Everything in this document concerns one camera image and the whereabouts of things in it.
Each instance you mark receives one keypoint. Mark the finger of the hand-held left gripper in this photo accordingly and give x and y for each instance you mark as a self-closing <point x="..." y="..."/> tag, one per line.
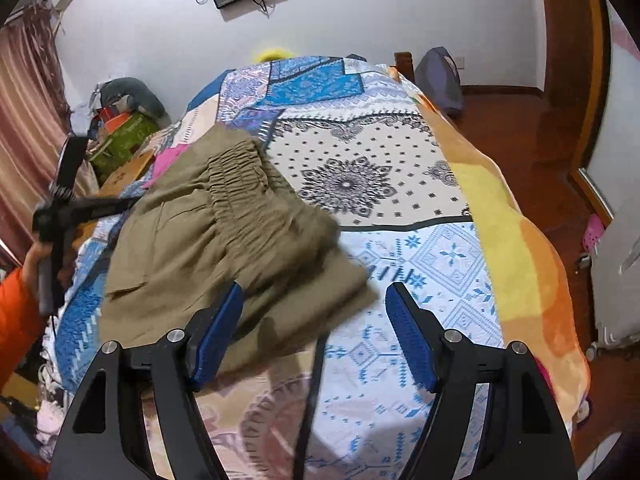
<point x="105" y="208"/>

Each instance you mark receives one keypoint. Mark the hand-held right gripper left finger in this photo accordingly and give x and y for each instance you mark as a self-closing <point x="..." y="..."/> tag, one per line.
<point x="220" y="330"/>

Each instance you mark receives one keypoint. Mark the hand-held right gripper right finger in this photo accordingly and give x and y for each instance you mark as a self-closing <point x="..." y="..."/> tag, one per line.
<point x="410" y="335"/>

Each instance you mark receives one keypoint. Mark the khaki pants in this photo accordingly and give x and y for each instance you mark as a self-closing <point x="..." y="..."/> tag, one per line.
<point x="225" y="240"/>

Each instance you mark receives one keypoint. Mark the person's left forearm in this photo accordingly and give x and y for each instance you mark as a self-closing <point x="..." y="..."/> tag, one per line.
<point x="20" y="320"/>

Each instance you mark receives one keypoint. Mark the person's left hand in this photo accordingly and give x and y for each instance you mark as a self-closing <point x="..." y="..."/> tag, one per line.
<point x="34" y="262"/>

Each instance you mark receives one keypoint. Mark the pink garment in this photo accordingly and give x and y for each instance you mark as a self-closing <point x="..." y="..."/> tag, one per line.
<point x="167" y="160"/>

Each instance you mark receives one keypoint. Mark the orange box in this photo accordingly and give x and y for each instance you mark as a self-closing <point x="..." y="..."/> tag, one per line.
<point x="117" y="121"/>

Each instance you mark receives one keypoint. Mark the brown striped curtain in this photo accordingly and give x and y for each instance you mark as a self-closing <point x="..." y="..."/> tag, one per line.
<point x="30" y="110"/>

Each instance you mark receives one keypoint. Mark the grey bolster pillow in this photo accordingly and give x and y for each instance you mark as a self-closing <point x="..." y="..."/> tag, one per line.
<point x="135" y="92"/>

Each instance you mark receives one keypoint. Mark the orange yellow blanket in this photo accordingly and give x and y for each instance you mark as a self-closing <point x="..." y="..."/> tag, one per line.
<point x="525" y="260"/>

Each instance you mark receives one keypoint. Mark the blue patchwork bed blanket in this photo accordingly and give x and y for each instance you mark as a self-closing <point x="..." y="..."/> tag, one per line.
<point x="380" y="185"/>

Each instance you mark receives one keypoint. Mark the white cloth pile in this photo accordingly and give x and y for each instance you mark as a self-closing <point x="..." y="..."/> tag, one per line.
<point x="50" y="405"/>

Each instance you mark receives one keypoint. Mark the pink slipper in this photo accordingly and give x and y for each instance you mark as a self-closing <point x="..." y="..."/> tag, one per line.
<point x="594" y="232"/>

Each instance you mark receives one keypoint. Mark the light grey suitcase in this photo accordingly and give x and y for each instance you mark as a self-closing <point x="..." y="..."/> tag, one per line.
<point x="617" y="280"/>

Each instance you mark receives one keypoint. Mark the grey blue backpack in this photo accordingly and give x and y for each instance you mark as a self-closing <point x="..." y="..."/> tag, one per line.
<point x="440" y="80"/>

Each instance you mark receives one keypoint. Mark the white heart-print sliding door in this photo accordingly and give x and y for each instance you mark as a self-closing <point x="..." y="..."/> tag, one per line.
<point x="620" y="135"/>

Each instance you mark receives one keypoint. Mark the brown wooden door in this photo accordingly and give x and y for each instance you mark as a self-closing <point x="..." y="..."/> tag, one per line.
<point x="555" y="20"/>

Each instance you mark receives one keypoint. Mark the wooden bed post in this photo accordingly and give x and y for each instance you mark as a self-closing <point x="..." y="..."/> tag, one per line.
<point x="403" y="65"/>

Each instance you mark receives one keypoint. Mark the wall socket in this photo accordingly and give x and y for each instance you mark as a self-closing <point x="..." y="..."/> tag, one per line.
<point x="460" y="63"/>

